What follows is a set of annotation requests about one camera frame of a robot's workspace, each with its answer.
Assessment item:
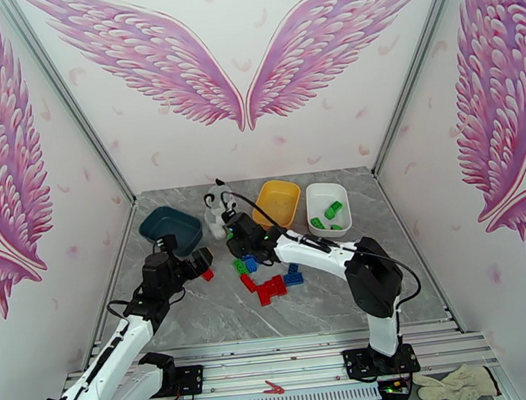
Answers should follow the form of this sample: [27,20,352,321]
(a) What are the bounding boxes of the white plastic bin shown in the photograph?
[303,179,353,240]

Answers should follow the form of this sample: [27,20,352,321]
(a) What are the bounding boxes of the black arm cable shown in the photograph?
[105,295,140,323]
[202,171,424,332]

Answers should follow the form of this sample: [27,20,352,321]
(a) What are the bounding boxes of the grey white plush dog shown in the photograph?
[200,176,242,241]

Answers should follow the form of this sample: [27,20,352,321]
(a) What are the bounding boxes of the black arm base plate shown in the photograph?
[165,363,207,398]
[343,341,421,382]

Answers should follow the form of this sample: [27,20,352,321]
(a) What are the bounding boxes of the yellow plastic bin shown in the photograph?
[248,177,306,234]

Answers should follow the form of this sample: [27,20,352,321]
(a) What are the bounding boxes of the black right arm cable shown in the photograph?
[202,171,424,332]

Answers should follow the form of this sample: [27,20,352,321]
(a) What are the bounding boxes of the dark teal plastic bin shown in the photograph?
[135,201,206,262]

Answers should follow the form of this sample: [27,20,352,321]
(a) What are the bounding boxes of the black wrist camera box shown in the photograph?
[224,211,254,234]
[153,234,179,257]

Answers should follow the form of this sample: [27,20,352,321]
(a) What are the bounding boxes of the white work glove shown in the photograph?
[411,360,502,400]

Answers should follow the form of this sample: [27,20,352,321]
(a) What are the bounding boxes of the aluminium frame post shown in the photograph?
[0,0,138,215]

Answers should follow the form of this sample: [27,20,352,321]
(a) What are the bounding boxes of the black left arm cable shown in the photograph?
[105,295,140,323]

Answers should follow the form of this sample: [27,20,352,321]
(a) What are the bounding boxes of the aluminium mounting rail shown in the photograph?
[63,313,501,400]

